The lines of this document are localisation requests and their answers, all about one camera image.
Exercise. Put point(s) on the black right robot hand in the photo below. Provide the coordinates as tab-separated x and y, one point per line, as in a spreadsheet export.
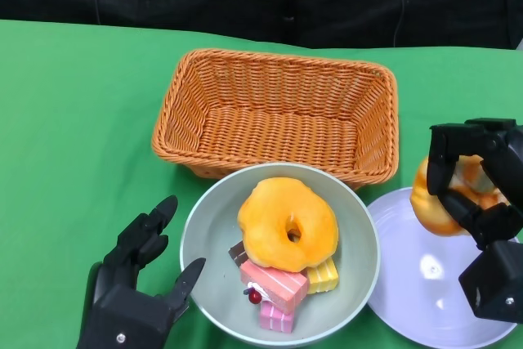
498	279

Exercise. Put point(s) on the small pink toy cake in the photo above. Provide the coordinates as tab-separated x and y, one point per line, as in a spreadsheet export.
275	318

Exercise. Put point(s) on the plain orange donut bread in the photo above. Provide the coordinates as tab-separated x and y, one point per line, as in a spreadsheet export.
269	214

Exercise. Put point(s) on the lavender round plate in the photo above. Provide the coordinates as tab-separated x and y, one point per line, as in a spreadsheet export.
408	283

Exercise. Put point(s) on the orange wicker basket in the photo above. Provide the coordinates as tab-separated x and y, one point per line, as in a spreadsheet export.
278	132

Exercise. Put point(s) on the yellow toy cake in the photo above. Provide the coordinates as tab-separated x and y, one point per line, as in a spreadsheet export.
324	277

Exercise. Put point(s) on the brown chocolate toy cake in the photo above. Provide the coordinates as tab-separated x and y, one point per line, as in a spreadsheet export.
237	255

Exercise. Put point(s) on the large pink toy cake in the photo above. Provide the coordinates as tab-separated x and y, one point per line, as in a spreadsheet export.
278	283

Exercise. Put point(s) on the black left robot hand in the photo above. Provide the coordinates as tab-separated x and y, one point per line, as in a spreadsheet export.
122	316

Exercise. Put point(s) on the pale green round bowl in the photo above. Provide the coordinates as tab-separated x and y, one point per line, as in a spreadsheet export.
216	218

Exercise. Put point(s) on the green tablecloth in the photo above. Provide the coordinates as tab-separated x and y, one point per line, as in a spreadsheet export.
81	99

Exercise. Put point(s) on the white frosted orange donut bread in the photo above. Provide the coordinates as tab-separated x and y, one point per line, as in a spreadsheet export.
427	210

